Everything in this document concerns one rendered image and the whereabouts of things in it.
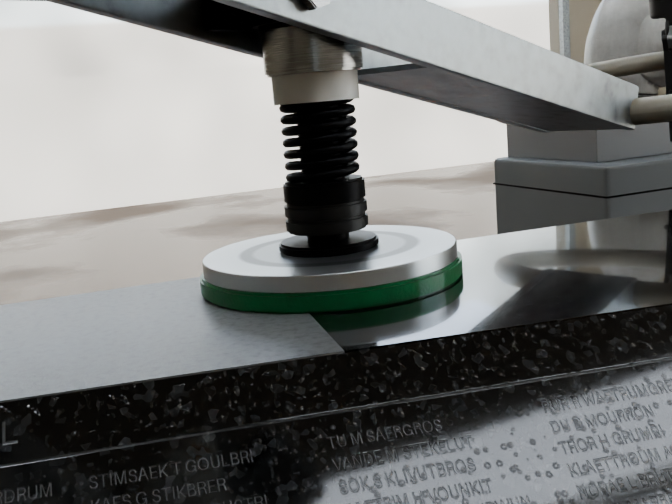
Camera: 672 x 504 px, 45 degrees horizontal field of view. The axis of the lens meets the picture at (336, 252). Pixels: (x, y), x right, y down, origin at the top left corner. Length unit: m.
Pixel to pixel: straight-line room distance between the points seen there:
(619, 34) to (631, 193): 0.35
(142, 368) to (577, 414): 0.26
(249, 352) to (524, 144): 1.44
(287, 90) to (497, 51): 0.21
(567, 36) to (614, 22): 4.82
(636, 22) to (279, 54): 1.27
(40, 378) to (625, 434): 0.35
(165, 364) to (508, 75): 0.43
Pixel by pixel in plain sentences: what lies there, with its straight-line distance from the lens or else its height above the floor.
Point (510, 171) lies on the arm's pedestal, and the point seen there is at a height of 0.77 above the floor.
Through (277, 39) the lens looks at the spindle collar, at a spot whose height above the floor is 1.02.
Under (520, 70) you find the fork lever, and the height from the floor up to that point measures 0.98.
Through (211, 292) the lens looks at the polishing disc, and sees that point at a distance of 0.63.
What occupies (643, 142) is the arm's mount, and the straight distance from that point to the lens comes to 1.76.
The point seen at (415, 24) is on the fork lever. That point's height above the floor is 1.02.
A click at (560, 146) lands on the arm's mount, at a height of 0.83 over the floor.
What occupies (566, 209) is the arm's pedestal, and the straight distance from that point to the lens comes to 1.73.
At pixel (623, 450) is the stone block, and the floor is 0.76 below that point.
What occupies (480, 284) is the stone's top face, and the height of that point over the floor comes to 0.82.
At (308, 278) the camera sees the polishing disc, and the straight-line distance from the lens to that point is 0.58.
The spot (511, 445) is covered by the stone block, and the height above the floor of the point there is 0.77.
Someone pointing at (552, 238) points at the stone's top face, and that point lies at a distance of 0.80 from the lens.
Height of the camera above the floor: 0.97
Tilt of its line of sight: 11 degrees down
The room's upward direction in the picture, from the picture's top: 5 degrees counter-clockwise
